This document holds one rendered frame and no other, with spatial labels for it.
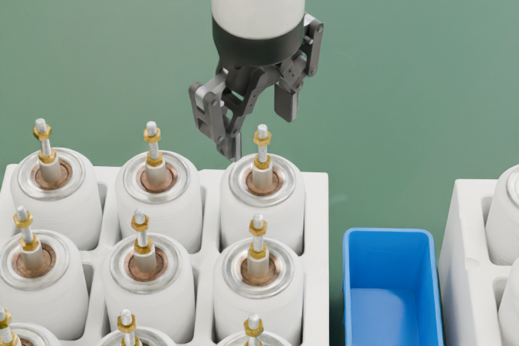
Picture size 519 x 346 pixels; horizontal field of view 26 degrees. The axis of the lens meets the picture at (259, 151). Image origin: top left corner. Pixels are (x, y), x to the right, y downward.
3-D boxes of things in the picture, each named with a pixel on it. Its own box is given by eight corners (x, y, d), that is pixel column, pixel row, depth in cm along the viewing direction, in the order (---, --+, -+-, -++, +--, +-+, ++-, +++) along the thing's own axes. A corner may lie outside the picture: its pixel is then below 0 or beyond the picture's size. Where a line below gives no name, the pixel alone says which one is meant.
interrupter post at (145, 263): (130, 267, 118) (127, 249, 115) (145, 252, 119) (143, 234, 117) (147, 279, 117) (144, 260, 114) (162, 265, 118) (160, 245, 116)
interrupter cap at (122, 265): (95, 270, 118) (94, 266, 117) (144, 225, 122) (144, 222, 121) (147, 309, 115) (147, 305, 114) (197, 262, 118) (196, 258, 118)
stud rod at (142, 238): (137, 257, 117) (131, 212, 111) (144, 251, 117) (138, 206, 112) (144, 262, 116) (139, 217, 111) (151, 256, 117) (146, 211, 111)
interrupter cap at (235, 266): (306, 258, 119) (306, 254, 118) (274, 311, 114) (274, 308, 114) (242, 232, 121) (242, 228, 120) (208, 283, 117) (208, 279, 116)
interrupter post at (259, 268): (273, 266, 118) (273, 248, 116) (262, 283, 117) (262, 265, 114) (252, 258, 119) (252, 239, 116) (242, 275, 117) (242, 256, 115)
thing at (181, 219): (129, 242, 142) (115, 147, 129) (205, 239, 143) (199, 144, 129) (126, 306, 136) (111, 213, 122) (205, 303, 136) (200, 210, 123)
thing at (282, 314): (313, 344, 132) (319, 252, 119) (276, 409, 127) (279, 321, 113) (240, 312, 135) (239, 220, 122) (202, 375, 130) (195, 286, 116)
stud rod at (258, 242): (265, 260, 116) (265, 215, 111) (259, 266, 116) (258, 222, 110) (257, 256, 117) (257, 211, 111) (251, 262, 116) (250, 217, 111)
